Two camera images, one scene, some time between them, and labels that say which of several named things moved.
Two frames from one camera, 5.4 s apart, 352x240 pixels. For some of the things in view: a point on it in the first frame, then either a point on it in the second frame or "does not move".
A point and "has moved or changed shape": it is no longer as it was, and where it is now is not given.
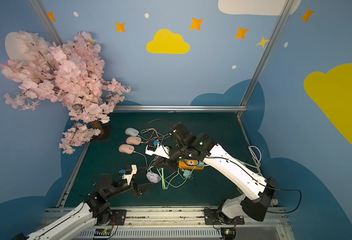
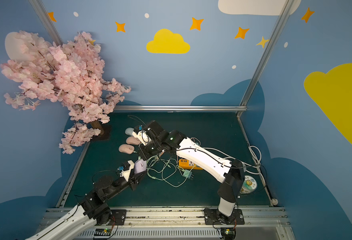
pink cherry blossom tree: x=71 y=73 does not move
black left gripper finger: x=142 y=188 → x=135 y=178
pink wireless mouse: x=126 y=148 does not move
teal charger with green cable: x=187 y=174 does not move
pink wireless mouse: x=133 y=140 does not move
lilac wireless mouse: x=153 y=177 has moved or changed shape
